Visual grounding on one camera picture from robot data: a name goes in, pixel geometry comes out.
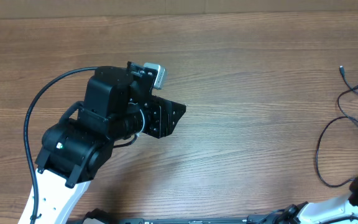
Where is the black usb cable long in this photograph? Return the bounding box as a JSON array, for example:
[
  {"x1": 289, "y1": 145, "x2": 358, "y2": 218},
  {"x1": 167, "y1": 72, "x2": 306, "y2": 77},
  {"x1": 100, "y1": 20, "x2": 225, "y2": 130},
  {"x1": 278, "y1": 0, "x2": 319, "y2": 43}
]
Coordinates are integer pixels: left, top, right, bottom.
[{"x1": 314, "y1": 84, "x2": 358, "y2": 188}]

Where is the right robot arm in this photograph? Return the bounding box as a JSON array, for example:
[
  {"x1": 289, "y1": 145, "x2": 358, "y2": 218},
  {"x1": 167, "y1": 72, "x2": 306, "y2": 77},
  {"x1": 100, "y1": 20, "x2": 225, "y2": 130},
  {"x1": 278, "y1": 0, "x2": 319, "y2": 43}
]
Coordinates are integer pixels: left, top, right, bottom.
[{"x1": 272, "y1": 176, "x2": 358, "y2": 224}]

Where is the black usb cable short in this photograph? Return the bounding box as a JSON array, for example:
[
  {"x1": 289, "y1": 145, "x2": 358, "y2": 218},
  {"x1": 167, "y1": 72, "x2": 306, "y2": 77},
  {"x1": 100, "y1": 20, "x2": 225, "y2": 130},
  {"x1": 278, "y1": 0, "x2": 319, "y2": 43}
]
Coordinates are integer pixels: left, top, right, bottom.
[{"x1": 339, "y1": 65, "x2": 358, "y2": 95}]

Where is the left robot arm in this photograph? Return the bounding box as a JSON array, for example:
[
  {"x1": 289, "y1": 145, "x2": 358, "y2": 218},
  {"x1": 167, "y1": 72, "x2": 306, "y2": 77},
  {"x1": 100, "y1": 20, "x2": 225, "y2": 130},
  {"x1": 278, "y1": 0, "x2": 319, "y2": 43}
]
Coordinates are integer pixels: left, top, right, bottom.
[{"x1": 19, "y1": 62, "x2": 186, "y2": 223}]

